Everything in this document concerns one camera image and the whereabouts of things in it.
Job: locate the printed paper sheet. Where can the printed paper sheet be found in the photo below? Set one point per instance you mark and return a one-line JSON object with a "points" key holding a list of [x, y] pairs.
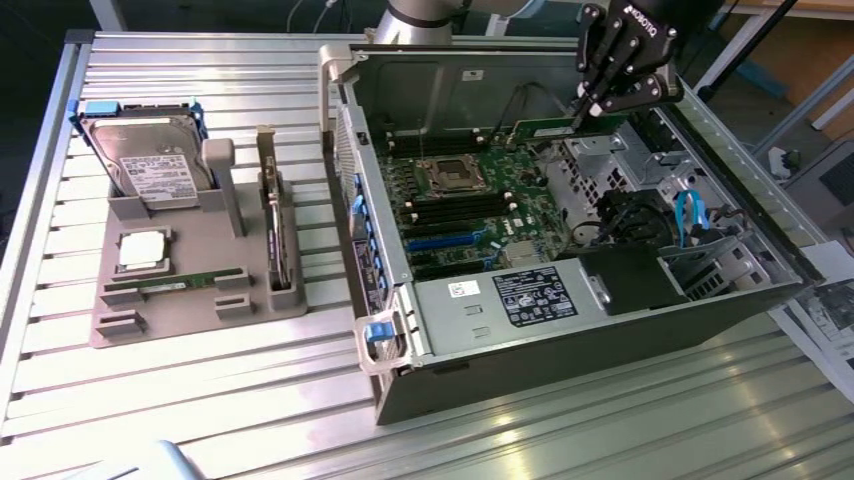
{"points": [[821, 320]]}

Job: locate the grey parts rack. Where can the grey parts rack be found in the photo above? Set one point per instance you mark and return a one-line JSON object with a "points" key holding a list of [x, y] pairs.
{"points": [[194, 240]]}

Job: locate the black RAM slot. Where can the black RAM slot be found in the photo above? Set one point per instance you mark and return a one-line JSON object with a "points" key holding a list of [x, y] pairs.
{"points": [[437, 140], [450, 198], [465, 216], [434, 135], [456, 204], [460, 210]]}

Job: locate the blue expansion slot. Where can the blue expansion slot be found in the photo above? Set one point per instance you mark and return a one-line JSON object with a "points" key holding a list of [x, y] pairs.
{"points": [[444, 241]]}

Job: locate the blue case latch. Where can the blue case latch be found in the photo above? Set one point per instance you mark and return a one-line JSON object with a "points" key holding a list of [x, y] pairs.
{"points": [[377, 332]]}

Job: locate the black open PC case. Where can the black open PC case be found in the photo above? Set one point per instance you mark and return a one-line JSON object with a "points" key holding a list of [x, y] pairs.
{"points": [[535, 365]]}

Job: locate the silver power supply unit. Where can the silver power supply unit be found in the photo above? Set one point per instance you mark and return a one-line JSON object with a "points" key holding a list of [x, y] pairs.
{"points": [[461, 320]]}

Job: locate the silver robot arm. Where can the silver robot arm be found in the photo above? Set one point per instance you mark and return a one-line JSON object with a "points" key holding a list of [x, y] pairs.
{"points": [[414, 20]]}

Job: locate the black plastic shroud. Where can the black plastic shroud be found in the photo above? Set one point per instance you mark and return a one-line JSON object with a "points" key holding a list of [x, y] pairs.
{"points": [[628, 280]]}

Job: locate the green RAM stick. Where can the green RAM stick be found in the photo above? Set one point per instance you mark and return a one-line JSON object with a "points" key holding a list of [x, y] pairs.
{"points": [[548, 130], [181, 283]]}

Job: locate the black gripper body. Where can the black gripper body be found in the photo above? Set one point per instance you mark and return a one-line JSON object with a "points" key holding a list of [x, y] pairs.
{"points": [[644, 35]]}

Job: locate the black graphics card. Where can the black graphics card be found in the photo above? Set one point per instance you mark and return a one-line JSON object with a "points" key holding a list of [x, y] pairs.
{"points": [[274, 225]]}

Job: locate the green motherboard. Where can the green motherboard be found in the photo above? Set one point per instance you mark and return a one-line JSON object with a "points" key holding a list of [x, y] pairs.
{"points": [[515, 175]]}

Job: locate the CPU socket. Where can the CPU socket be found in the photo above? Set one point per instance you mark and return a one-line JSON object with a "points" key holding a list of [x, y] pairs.
{"points": [[454, 175]]}

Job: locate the white curved object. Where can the white curved object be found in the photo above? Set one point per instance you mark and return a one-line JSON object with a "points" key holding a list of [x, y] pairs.
{"points": [[168, 462]]}

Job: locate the black expansion slot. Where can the black expansion slot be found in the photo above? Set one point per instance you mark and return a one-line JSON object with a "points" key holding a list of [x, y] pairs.
{"points": [[441, 229], [454, 265]]}

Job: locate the silver CPU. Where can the silver CPU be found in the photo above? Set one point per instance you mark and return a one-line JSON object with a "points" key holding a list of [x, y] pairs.
{"points": [[144, 250]]}

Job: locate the black tripod pole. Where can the black tripod pole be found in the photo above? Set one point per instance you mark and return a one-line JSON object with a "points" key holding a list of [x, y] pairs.
{"points": [[748, 50]]}

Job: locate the silver metal drive cage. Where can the silver metal drive cage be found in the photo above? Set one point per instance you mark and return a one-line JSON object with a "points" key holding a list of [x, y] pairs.
{"points": [[595, 175]]}

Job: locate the white power strip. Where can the white power strip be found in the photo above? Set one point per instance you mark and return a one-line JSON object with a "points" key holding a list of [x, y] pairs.
{"points": [[783, 160]]}

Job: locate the silver disk bay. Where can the silver disk bay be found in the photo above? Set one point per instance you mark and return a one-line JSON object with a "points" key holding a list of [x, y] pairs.
{"points": [[735, 265]]}

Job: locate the hard disk with blue carrier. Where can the hard disk with blue carrier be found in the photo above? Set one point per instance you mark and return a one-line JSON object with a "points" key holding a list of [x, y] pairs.
{"points": [[157, 165]]}

